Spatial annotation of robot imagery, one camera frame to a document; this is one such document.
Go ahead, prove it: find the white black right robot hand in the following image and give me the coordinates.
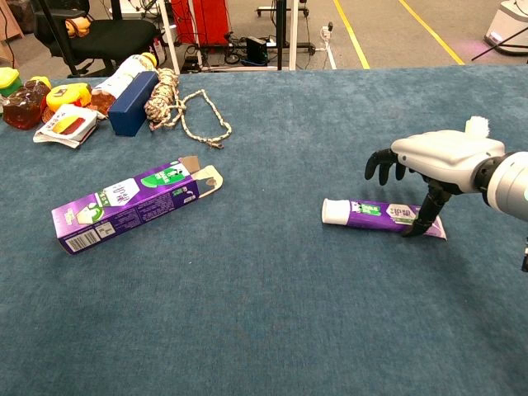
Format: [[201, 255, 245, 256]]
[[365, 130, 507, 238]]

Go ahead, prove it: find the purple white toothpaste tube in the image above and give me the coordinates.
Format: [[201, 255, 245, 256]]
[[321, 198, 448, 241]]

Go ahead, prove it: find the purple toothpaste carton box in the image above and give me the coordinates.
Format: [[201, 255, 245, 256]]
[[51, 155, 224, 256]]

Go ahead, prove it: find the black box device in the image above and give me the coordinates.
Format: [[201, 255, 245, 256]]
[[246, 35, 269, 65]]

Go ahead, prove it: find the navy blue rectangular box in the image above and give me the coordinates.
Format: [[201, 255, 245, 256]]
[[108, 70, 160, 137]]

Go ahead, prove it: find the mint green scrubbing brush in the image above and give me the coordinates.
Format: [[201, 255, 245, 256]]
[[465, 115, 491, 139]]

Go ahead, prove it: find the thin black rod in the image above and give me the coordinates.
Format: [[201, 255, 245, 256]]
[[472, 31, 528, 62]]

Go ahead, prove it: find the white machine base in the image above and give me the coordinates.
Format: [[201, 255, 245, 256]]
[[483, 0, 528, 57]]

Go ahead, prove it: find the white power strip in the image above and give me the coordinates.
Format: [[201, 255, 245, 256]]
[[320, 22, 337, 69]]

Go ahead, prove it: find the black tripod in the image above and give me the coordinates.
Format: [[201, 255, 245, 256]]
[[276, 0, 289, 71]]

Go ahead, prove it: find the blue carpet table mat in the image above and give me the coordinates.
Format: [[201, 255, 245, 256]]
[[0, 64, 528, 396]]

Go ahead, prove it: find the red cabinet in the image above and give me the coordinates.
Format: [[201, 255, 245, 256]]
[[171, 0, 232, 46]]

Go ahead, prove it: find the white drink bottle yellow cap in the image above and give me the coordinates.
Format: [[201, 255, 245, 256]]
[[90, 52, 158, 116]]

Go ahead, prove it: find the black office chair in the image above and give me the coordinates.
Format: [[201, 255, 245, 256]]
[[32, 0, 160, 78]]

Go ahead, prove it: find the yellow lidded jar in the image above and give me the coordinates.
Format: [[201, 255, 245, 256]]
[[45, 82, 92, 112]]

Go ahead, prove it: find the white snack packet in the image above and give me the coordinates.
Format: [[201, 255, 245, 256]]
[[32, 103, 99, 149]]

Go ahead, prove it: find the yellow brown plush toy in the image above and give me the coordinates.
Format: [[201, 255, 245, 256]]
[[64, 16, 92, 39]]

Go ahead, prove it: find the black light stand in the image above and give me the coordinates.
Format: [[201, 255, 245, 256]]
[[36, 0, 79, 78]]

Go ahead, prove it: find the amber honey bottle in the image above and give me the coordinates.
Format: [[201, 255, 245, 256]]
[[2, 76, 53, 130]]

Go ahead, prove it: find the yellow lidded green container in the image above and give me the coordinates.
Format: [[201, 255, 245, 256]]
[[0, 67, 21, 98]]

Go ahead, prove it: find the white upright post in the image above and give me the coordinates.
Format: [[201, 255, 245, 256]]
[[288, 0, 299, 71]]

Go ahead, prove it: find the black cable bundle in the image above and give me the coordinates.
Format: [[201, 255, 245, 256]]
[[181, 31, 248, 68]]

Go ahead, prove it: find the braided beige rope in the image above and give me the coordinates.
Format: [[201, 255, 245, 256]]
[[144, 68, 233, 149]]

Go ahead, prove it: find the white metal frame leg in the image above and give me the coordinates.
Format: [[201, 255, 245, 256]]
[[158, 0, 182, 75]]

